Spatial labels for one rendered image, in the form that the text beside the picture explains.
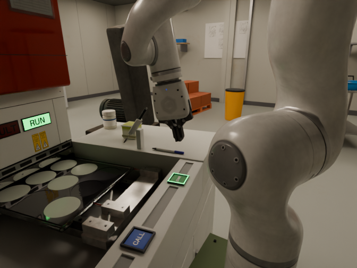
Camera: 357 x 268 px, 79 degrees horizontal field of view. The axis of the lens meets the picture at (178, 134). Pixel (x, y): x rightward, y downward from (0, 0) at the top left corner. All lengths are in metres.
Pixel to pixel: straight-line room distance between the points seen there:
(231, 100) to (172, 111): 4.34
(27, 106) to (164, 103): 0.55
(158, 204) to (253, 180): 0.39
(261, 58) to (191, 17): 2.50
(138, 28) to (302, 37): 0.33
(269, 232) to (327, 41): 0.26
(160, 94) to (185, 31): 7.07
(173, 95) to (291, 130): 0.36
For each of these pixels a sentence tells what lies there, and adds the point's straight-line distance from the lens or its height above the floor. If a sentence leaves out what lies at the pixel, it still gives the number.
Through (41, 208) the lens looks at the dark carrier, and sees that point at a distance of 0.81.
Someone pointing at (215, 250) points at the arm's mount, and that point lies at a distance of 0.69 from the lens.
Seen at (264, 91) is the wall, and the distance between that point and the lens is 6.83.
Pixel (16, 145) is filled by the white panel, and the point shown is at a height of 1.03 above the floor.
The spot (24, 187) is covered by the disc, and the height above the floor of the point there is 0.90.
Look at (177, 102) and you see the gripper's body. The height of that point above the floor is 1.22.
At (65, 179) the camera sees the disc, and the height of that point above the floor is 0.90.
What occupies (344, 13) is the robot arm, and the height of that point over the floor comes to 1.37.
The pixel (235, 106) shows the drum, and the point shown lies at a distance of 4.95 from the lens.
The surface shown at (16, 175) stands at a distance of 0.98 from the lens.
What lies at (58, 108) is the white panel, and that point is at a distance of 1.06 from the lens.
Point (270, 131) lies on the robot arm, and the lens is 0.28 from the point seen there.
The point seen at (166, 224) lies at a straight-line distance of 0.56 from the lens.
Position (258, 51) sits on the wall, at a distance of 6.82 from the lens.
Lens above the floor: 1.33
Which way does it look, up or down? 19 degrees down
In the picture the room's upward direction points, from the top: straight up
